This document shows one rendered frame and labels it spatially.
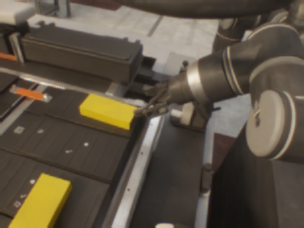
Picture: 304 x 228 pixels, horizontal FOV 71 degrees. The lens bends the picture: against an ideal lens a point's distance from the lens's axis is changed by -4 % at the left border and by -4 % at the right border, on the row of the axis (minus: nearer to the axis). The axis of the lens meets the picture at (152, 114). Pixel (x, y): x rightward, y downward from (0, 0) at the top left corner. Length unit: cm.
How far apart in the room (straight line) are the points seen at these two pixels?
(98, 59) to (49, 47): 19
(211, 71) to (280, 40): 14
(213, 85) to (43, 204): 43
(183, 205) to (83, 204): 30
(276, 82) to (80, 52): 63
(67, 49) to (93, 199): 52
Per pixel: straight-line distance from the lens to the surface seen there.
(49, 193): 54
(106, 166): 59
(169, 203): 69
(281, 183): 85
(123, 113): 66
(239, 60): 46
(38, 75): 93
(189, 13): 29
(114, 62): 78
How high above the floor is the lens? 150
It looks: 44 degrees down
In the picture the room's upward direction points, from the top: 9 degrees clockwise
